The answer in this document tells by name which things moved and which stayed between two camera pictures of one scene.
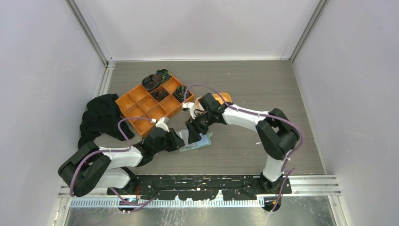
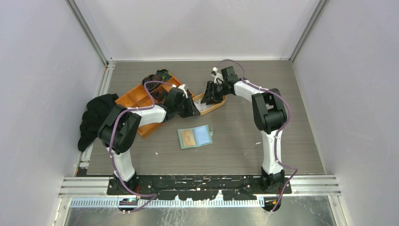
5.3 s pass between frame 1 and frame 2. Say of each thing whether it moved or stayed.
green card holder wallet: stayed
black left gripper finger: moved
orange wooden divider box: stayed
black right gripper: moved
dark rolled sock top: stayed
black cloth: stayed
